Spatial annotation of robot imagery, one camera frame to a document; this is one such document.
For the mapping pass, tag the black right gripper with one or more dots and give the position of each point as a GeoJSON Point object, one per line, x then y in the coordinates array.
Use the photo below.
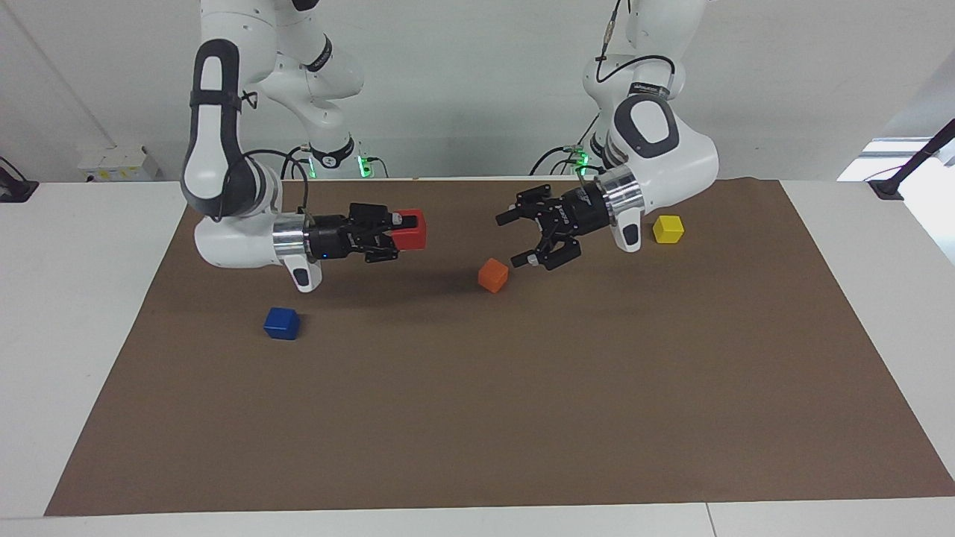
{"type": "Point", "coordinates": [332, 237]}

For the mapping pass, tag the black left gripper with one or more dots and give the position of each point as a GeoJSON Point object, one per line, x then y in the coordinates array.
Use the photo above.
{"type": "Point", "coordinates": [586, 212]}

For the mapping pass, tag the red wooden block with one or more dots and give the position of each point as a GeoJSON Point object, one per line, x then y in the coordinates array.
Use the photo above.
{"type": "Point", "coordinates": [412, 237]}

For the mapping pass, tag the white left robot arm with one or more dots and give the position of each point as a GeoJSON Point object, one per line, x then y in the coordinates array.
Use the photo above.
{"type": "Point", "coordinates": [671, 164]}

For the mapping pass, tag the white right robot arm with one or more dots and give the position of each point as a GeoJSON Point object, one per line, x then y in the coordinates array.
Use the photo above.
{"type": "Point", "coordinates": [224, 242]}

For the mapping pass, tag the orange wooden block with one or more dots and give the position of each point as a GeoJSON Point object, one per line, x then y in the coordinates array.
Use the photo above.
{"type": "Point", "coordinates": [493, 276]}

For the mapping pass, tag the yellow wooden block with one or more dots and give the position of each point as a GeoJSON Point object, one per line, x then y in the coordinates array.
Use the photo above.
{"type": "Point", "coordinates": [668, 230]}

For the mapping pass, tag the blue wooden block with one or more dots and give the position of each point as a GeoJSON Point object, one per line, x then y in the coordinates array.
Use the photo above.
{"type": "Point", "coordinates": [282, 324]}

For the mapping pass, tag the brown paper table mat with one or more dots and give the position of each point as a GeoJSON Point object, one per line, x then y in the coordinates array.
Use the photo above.
{"type": "Point", "coordinates": [477, 410]}

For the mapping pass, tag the small black table clamp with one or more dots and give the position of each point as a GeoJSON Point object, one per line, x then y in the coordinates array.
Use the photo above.
{"type": "Point", "coordinates": [16, 190]}

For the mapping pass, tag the black slanted stand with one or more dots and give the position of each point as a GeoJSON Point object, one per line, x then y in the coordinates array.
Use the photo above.
{"type": "Point", "coordinates": [914, 160]}

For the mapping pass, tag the white wall socket box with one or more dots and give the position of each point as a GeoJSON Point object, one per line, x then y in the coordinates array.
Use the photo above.
{"type": "Point", "coordinates": [119, 164]}

